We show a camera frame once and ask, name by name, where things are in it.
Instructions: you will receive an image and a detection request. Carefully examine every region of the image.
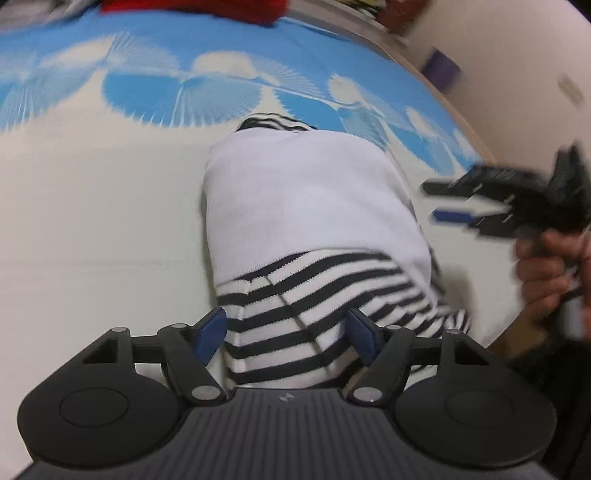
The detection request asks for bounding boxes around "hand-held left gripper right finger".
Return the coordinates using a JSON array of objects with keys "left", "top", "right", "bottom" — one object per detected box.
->
[{"left": 346, "top": 308, "right": 492, "bottom": 406}]

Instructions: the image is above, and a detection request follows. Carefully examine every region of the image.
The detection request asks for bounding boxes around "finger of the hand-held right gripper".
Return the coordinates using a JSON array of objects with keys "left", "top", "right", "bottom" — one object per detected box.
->
[
  {"left": 421, "top": 166, "right": 552, "bottom": 204},
  {"left": 431, "top": 205, "right": 525, "bottom": 241}
]

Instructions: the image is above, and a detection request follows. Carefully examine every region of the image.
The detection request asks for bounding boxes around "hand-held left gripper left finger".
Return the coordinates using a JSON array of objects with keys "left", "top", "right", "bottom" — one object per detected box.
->
[{"left": 83, "top": 307, "right": 228, "bottom": 406}]

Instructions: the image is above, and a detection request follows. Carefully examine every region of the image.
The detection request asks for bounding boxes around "black white striped shirt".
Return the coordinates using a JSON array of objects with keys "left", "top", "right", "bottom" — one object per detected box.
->
[{"left": 202, "top": 114, "right": 472, "bottom": 389}]

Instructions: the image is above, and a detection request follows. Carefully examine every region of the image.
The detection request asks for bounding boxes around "person's right hand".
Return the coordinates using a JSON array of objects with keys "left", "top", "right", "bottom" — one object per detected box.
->
[{"left": 515, "top": 231, "right": 591, "bottom": 326}]

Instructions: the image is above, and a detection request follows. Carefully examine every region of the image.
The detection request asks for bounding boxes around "purple block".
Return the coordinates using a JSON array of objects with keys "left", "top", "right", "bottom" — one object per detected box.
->
[{"left": 422, "top": 48, "right": 462, "bottom": 90}]

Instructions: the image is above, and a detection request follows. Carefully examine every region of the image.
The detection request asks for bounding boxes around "blue white printed blanket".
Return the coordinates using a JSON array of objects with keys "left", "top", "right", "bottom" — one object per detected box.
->
[{"left": 0, "top": 9, "right": 509, "bottom": 480}]

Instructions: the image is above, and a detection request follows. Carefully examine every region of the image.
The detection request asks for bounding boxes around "dark red box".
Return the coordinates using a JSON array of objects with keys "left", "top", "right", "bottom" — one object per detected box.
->
[{"left": 379, "top": 0, "right": 432, "bottom": 35}]

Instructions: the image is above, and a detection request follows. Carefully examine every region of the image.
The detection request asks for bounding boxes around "red knitted blanket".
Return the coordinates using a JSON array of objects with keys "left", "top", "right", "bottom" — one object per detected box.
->
[{"left": 100, "top": 0, "right": 289, "bottom": 25}]

